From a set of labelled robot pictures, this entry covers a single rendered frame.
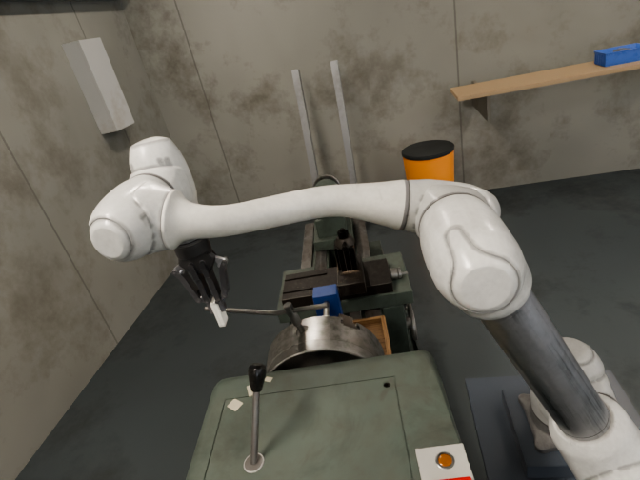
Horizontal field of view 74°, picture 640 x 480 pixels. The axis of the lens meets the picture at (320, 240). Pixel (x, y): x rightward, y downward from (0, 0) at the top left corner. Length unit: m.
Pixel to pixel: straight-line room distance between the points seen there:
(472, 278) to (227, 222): 0.39
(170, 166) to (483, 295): 0.59
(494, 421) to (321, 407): 0.72
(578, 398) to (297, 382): 0.53
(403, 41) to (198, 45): 1.89
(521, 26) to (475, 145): 1.06
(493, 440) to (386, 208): 0.83
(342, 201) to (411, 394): 0.38
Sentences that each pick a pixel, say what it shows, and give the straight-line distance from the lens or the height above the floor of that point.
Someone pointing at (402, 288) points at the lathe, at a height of 0.92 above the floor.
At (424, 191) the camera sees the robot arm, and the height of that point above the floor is 1.57.
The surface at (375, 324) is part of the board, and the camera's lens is 1.58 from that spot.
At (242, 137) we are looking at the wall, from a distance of 4.58.
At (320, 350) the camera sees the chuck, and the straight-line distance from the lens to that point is 1.00.
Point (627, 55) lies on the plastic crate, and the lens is 4.08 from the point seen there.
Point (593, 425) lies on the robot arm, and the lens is 1.03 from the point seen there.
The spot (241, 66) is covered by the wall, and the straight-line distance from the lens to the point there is 4.43.
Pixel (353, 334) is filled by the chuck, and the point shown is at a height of 1.21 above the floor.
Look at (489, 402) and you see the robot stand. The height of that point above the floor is 0.75.
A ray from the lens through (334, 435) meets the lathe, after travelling 0.82.
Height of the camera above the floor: 1.90
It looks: 27 degrees down
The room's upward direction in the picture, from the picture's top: 13 degrees counter-clockwise
